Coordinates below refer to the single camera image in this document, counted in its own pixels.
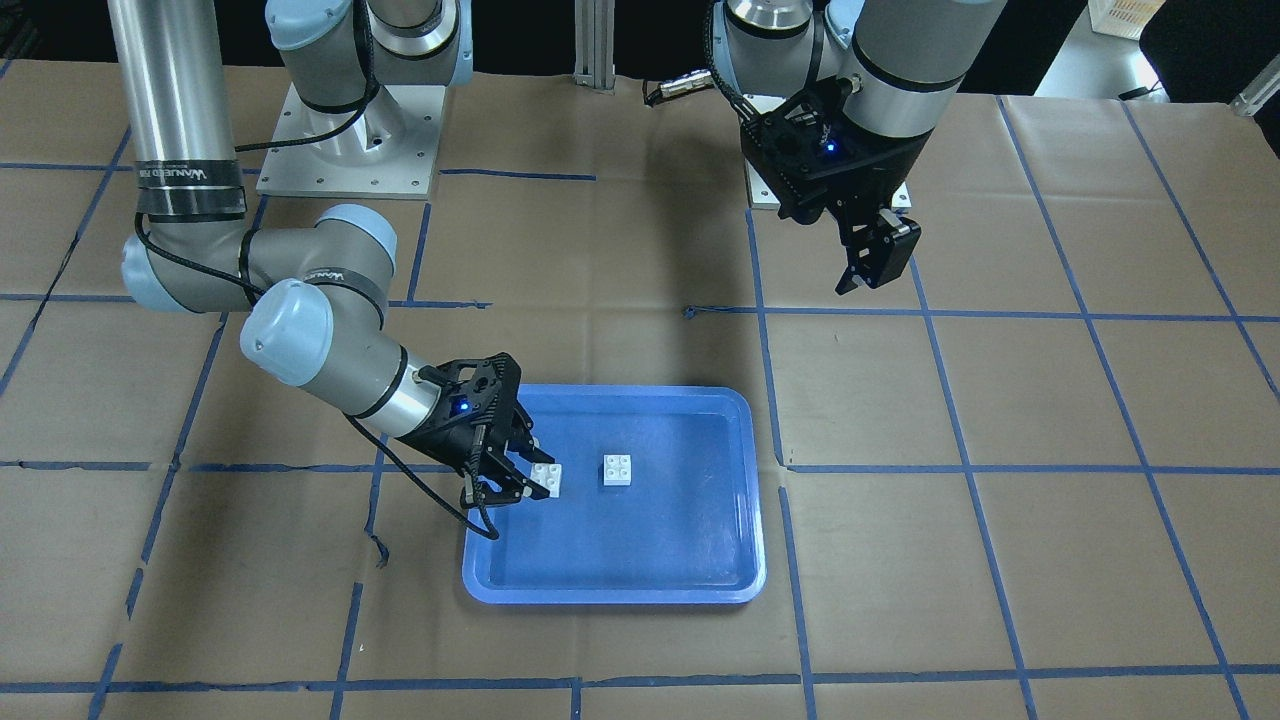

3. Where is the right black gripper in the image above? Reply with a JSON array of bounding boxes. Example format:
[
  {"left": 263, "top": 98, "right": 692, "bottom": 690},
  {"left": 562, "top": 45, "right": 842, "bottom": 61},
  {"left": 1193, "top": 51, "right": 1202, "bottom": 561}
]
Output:
[{"left": 398, "top": 352, "right": 550, "bottom": 509}]

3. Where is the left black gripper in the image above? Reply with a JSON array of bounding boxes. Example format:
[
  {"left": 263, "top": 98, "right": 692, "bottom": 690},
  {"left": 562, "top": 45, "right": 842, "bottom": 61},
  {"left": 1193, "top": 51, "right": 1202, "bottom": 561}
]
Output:
[{"left": 740, "top": 79, "right": 929, "bottom": 295}]

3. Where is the white building block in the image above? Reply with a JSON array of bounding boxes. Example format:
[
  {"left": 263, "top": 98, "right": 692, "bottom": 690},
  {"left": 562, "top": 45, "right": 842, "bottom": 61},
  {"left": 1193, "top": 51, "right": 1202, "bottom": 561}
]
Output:
[
  {"left": 529, "top": 462, "right": 563, "bottom": 498},
  {"left": 602, "top": 454, "right": 634, "bottom": 487}
]

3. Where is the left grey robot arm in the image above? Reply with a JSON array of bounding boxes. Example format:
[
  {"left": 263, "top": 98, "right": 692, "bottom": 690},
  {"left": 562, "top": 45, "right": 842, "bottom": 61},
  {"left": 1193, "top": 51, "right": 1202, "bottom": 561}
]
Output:
[{"left": 704, "top": 1, "right": 1005, "bottom": 295}]

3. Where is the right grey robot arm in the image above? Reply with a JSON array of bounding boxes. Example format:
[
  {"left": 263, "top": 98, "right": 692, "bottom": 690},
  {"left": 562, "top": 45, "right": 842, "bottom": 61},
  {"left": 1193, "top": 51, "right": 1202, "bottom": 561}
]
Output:
[{"left": 108, "top": 1, "right": 552, "bottom": 509}]

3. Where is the blue plastic tray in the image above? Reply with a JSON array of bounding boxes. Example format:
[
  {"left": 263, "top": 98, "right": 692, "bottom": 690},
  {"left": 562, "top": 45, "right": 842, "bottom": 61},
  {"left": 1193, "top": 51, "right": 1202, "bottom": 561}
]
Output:
[{"left": 461, "top": 384, "right": 767, "bottom": 605}]

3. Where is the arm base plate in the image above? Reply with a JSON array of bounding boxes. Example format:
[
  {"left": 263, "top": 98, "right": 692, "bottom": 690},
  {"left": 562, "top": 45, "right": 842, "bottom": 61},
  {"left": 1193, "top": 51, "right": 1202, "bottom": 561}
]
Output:
[
  {"left": 257, "top": 85, "right": 447, "bottom": 200},
  {"left": 746, "top": 95, "right": 913, "bottom": 211}
]

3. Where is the aluminium frame post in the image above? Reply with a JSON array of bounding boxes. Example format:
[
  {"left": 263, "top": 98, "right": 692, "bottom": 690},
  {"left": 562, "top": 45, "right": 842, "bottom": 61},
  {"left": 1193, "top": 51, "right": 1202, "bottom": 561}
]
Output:
[{"left": 572, "top": 0, "right": 616, "bottom": 94}]

